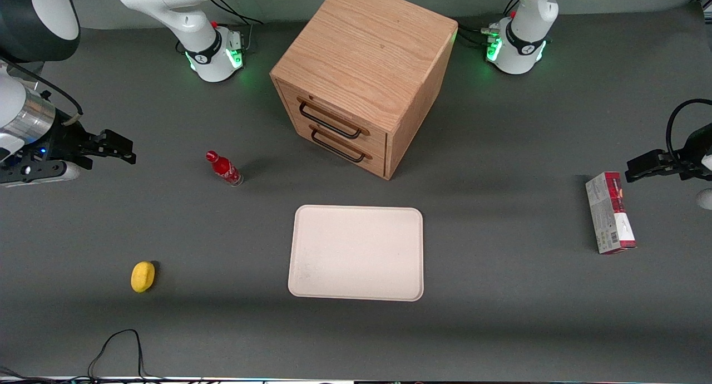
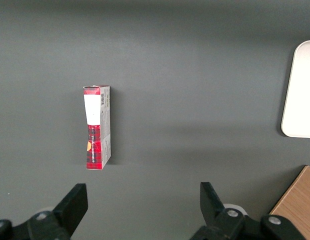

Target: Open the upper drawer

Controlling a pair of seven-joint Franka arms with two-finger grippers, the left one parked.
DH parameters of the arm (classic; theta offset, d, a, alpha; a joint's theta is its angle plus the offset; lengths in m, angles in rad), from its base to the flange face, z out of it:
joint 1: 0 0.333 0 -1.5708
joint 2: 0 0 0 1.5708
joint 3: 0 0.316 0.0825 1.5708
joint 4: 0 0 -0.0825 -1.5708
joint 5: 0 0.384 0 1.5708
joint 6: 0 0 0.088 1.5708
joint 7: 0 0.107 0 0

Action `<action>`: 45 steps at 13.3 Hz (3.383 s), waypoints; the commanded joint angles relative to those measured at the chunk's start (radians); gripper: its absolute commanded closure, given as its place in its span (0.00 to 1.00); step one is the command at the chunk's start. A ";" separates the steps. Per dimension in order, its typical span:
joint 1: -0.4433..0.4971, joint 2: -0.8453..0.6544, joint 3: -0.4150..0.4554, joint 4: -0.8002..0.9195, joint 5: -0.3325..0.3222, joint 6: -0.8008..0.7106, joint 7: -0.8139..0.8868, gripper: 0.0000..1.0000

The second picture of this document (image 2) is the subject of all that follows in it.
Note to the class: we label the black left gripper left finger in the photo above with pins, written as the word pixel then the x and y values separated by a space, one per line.
pixel 70 207

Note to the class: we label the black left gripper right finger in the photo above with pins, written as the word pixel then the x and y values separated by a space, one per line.
pixel 212 210

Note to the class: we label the wooden drawer cabinet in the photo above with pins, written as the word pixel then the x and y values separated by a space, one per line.
pixel 297 205

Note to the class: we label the red plaid shortbread box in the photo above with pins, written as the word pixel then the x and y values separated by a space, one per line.
pixel 95 150

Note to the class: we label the white rectangular tray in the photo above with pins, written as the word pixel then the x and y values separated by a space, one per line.
pixel 302 92

